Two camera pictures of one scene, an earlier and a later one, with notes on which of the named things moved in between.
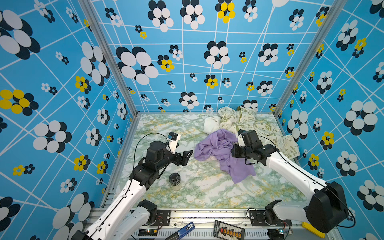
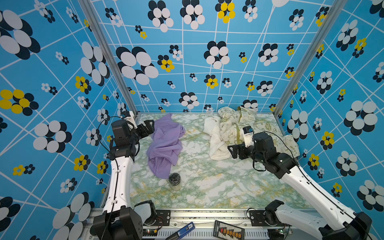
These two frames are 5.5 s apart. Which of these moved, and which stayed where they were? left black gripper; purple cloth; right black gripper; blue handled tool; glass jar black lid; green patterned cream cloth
Moved: purple cloth; left black gripper
Stayed: green patterned cream cloth; blue handled tool; glass jar black lid; right black gripper
